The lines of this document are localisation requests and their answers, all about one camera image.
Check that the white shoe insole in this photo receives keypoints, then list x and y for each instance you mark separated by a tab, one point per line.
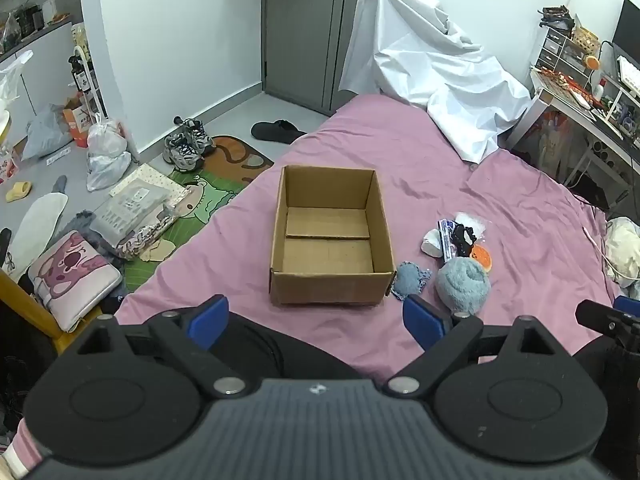
37	230

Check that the white cover sheet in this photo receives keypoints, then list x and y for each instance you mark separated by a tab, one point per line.
430	60

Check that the grey door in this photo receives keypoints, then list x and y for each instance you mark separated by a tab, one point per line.
300	25

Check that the grey plastic packet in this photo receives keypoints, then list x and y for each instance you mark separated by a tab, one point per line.
127	210

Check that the beige paper piece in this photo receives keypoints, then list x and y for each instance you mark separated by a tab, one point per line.
157	251

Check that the burger plush toy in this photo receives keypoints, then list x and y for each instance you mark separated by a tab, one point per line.
484	259

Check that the yellow frame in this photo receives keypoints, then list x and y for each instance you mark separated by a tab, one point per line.
30	312

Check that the pink cartoon cushion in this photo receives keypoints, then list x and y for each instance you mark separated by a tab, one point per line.
72	275

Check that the desktop drawer organizer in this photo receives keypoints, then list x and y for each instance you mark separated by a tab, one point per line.
560	52

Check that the cream cloth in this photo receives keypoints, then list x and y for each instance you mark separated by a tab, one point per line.
622	245

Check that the large white plastic bag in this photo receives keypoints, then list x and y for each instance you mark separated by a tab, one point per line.
12	77

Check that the polka dot packet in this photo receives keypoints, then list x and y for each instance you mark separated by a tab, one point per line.
160	180

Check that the black slipper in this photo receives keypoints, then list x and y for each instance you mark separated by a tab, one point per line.
275	131

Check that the orange cardboard box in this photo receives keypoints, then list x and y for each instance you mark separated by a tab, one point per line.
77	122

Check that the grey sock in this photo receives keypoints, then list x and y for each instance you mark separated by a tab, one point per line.
60	183

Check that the cartoon floor mat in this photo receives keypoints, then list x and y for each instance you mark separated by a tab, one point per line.
210	195

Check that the yellow slipper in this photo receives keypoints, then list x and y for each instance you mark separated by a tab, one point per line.
19	192

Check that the black monitor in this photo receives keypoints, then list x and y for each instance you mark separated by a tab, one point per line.
627	30

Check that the black lace cloth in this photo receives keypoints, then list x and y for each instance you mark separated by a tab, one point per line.
462	240

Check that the white floor rack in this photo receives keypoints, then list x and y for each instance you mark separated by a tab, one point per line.
92	85

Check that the grey fuzzy rug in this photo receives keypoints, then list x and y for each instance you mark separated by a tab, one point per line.
87	225

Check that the patterned pouch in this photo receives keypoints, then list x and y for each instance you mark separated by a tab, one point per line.
147	237

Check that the crumpled white tissue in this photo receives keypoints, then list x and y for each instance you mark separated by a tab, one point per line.
430	245

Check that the grey sneaker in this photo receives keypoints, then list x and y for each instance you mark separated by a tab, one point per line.
200	135
182	152

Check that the brown cardboard box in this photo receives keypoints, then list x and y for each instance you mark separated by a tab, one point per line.
325	260

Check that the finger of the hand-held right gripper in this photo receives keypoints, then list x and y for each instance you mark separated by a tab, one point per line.
629	304
605	317

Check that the pink striped cloth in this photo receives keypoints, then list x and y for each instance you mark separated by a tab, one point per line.
17	452

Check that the fluffy blue towel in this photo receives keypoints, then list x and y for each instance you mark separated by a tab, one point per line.
462	287

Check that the grey plastic bag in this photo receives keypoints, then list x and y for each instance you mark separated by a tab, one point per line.
45	132

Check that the white desk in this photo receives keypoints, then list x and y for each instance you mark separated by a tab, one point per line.
575	115

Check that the pink bed sheet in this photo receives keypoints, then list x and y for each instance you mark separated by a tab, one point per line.
525	200

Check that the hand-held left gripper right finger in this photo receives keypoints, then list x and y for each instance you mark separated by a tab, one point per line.
424	320

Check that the clear plastic bag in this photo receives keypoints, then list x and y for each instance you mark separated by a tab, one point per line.
472	221

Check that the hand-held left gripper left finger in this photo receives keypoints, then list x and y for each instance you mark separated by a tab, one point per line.
210	316

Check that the blue tissue packet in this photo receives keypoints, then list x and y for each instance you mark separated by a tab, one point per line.
445	240

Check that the small blue knitted pouch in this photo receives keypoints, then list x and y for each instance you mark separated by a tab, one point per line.
407	282

